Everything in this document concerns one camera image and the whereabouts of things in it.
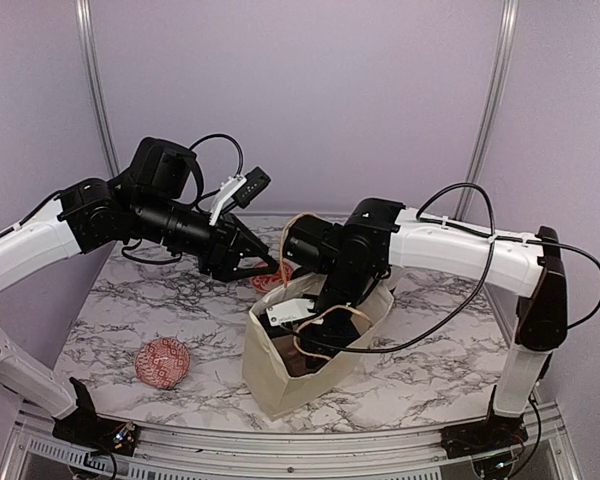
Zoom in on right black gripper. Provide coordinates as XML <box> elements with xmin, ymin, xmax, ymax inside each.
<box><xmin>299</xmin><ymin>262</ymin><xmax>375</xmax><ymax>368</ymax></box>

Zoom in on brown cardboard cup carrier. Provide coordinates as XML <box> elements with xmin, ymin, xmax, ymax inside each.
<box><xmin>272</xmin><ymin>335</ymin><xmax>319</xmax><ymax>377</ymax></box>

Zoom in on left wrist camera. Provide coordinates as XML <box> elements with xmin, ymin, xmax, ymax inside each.
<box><xmin>209</xmin><ymin>167</ymin><xmax>271</xmax><ymax>226</ymax></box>

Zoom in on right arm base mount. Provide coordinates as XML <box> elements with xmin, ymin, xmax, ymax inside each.
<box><xmin>440</xmin><ymin>388</ymin><xmax>529</xmax><ymax>459</ymax></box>

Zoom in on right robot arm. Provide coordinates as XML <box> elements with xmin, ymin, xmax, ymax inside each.
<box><xmin>280</xmin><ymin>198</ymin><xmax>568</xmax><ymax>448</ymax></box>

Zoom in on red floral small bowl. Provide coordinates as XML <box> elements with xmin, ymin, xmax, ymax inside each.
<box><xmin>249</xmin><ymin>262</ymin><xmax>294</xmax><ymax>294</ymax></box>

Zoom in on red geometric patterned bowl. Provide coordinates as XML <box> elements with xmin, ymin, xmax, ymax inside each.
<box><xmin>134</xmin><ymin>337</ymin><xmax>191</xmax><ymax>389</ymax></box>

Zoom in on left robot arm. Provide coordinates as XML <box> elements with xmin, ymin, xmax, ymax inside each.
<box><xmin>0</xmin><ymin>137</ymin><xmax>279</xmax><ymax>293</ymax></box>

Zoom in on aluminium front rail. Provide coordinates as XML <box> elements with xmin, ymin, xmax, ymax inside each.
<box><xmin>0</xmin><ymin>403</ymin><xmax>582</xmax><ymax>479</ymax></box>

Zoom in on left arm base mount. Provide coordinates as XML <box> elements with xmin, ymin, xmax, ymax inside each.
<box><xmin>52</xmin><ymin>377</ymin><xmax>141</xmax><ymax>457</ymax></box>

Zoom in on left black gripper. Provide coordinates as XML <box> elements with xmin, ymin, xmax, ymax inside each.
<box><xmin>133</xmin><ymin>191</ymin><xmax>281</xmax><ymax>282</ymax></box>

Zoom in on beige paper bag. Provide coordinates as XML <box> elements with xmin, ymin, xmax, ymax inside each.
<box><xmin>242</xmin><ymin>212</ymin><xmax>396</xmax><ymax>420</ymax></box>

